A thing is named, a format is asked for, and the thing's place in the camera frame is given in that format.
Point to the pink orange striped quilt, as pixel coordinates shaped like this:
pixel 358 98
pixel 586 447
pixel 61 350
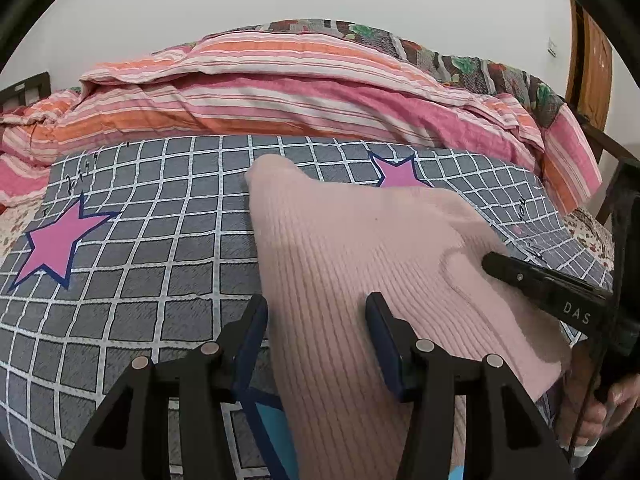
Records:
pixel 300 90

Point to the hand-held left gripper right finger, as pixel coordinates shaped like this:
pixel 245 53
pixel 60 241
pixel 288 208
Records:
pixel 382 340

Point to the person's right hand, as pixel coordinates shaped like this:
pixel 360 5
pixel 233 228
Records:
pixel 585 400

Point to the wooden door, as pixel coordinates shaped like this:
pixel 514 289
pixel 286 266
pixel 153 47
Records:
pixel 592 60

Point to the dark wooden headboard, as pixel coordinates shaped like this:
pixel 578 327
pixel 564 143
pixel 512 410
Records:
pixel 22 90

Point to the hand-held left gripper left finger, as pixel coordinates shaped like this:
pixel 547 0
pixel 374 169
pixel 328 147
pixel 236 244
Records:
pixel 250 340

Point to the white wall switch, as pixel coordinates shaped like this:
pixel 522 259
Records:
pixel 552 46

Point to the multicoloured patterned blanket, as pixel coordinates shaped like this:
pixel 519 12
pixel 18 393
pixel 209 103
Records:
pixel 450 60

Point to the grey checked bed sheet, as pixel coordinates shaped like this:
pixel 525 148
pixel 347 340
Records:
pixel 150 240

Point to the dark wooden chair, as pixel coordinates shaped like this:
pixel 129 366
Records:
pixel 612 155

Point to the floral bed sheet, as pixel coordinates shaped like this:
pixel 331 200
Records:
pixel 590 240

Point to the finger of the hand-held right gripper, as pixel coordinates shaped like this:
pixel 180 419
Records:
pixel 530 275

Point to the pink knit garment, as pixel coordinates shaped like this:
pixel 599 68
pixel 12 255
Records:
pixel 360 270

